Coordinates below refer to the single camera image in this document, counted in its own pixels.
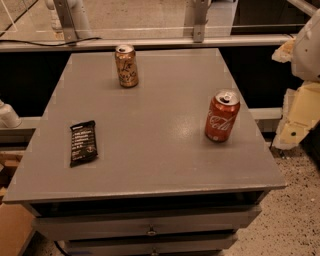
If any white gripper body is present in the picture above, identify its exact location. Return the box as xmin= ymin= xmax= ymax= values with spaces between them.
xmin=291 ymin=9 xmax=320 ymax=82

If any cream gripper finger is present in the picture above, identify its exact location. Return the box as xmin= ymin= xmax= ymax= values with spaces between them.
xmin=272 ymin=38 xmax=296 ymax=63
xmin=272 ymin=82 xmax=320 ymax=150

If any red coke can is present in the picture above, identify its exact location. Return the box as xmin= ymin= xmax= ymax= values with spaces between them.
xmin=205 ymin=89 xmax=240 ymax=142

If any gold soda can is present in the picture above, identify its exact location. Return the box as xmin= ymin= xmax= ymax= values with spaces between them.
xmin=115 ymin=44 xmax=139 ymax=88

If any upper grey drawer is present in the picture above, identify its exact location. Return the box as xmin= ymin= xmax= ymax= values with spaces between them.
xmin=32 ymin=205 xmax=261 ymax=240

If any grey drawer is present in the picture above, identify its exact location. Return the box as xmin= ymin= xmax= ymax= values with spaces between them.
xmin=32 ymin=205 xmax=261 ymax=240
xmin=65 ymin=233 xmax=237 ymax=256

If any grey cabinet with drawers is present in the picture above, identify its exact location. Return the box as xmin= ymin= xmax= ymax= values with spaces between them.
xmin=2 ymin=48 xmax=288 ymax=256

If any lower grey drawer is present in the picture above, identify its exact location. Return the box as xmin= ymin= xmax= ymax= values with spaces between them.
xmin=65 ymin=233 xmax=237 ymax=256

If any black snack bar wrapper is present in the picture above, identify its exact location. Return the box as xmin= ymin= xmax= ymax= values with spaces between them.
xmin=70 ymin=120 xmax=98 ymax=168

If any white pipe fitting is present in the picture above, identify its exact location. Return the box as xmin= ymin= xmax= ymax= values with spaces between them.
xmin=0 ymin=100 xmax=22 ymax=128

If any cardboard box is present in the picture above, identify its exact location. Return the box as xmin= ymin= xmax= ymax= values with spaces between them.
xmin=0 ymin=151 xmax=37 ymax=256

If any right metal bracket post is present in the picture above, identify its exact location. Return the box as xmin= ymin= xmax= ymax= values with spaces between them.
xmin=183 ymin=0 xmax=211 ymax=43

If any metal bracket post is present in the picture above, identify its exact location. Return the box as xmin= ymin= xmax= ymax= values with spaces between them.
xmin=53 ymin=0 xmax=78 ymax=44
xmin=183 ymin=0 xmax=211 ymax=43

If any black cable on ledge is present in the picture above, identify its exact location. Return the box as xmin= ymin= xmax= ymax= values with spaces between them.
xmin=0 ymin=36 xmax=103 ymax=47

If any left metal bracket post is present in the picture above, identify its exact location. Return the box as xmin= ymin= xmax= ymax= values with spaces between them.
xmin=53 ymin=0 xmax=78 ymax=44

